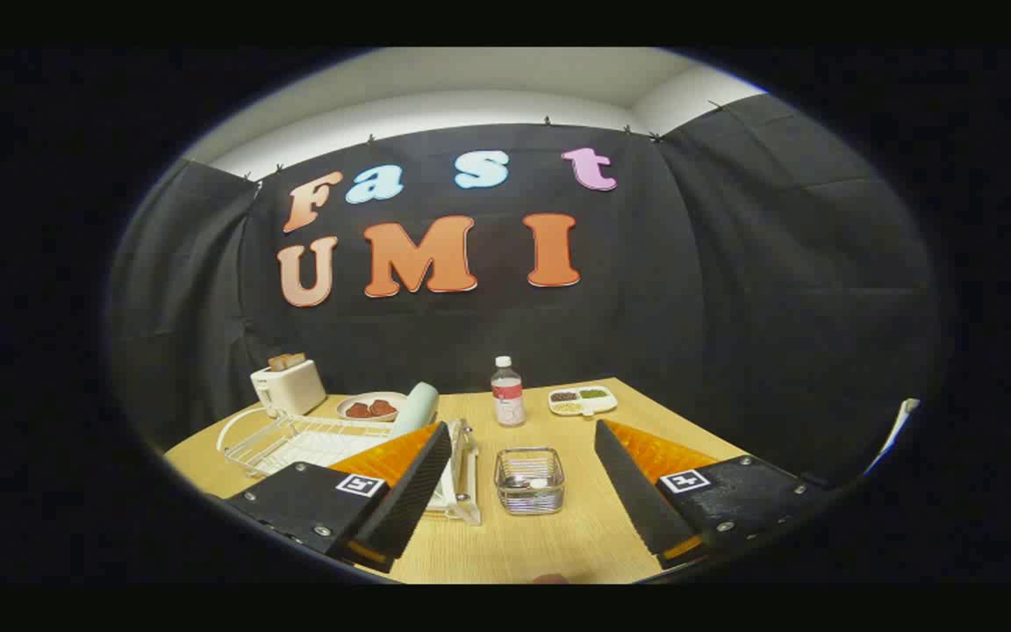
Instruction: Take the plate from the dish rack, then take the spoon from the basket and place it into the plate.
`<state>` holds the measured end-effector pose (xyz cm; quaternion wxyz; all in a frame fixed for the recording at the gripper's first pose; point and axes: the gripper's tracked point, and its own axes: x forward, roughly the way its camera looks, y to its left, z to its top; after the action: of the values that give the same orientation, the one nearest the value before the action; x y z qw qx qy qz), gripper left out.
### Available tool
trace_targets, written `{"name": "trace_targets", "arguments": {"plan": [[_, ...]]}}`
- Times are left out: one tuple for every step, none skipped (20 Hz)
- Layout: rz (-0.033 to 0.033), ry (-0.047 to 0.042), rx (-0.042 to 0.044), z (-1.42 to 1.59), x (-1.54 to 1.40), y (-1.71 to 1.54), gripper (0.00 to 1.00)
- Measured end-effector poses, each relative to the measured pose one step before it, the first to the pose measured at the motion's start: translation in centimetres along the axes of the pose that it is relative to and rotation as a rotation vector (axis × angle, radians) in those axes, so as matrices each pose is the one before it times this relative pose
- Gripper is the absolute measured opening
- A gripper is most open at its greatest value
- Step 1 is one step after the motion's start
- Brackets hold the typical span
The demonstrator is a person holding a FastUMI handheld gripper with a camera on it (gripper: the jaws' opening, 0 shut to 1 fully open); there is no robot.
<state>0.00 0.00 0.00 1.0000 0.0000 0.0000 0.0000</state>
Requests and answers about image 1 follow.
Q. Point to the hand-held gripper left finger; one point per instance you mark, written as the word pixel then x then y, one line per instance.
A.
pixel 413 491

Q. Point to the white toaster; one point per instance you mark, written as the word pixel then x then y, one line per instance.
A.
pixel 290 391

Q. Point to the black backdrop cloth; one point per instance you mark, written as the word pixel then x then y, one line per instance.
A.
pixel 734 290

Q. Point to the mint green plate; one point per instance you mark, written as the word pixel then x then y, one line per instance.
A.
pixel 415 408

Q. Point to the white plate with meat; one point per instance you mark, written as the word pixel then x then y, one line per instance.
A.
pixel 352 399

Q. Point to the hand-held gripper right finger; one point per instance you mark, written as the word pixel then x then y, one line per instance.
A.
pixel 637 491

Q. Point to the red meat piece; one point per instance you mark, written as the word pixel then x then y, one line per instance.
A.
pixel 357 410
pixel 382 407

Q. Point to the clear red-label water bottle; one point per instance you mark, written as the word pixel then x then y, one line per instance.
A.
pixel 508 399

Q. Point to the white divided condiment tray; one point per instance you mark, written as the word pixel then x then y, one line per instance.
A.
pixel 582 402

